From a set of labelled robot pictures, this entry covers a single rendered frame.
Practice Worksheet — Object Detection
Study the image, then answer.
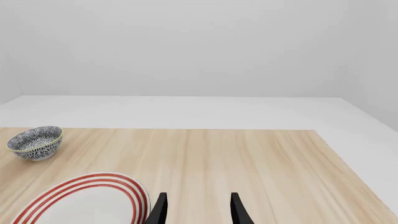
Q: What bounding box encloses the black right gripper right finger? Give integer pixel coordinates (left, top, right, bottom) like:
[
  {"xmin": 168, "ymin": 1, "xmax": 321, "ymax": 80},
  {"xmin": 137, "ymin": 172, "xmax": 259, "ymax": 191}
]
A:
[{"xmin": 230, "ymin": 192, "xmax": 256, "ymax": 224}]

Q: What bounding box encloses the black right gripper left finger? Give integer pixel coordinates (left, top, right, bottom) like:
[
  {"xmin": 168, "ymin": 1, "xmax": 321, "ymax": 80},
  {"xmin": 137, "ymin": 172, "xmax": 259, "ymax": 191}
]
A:
[{"xmin": 145, "ymin": 192, "xmax": 169, "ymax": 224}]

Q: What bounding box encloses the white plate with red rings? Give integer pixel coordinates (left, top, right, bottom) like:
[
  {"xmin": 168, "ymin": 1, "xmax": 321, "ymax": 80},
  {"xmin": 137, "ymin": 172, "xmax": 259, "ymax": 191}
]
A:
[{"xmin": 10, "ymin": 172, "xmax": 151, "ymax": 224}]

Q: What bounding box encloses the black white patterned bowl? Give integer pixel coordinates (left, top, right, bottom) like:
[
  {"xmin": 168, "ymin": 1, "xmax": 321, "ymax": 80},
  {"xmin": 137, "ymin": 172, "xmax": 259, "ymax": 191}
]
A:
[{"xmin": 6, "ymin": 125, "xmax": 64, "ymax": 162}]

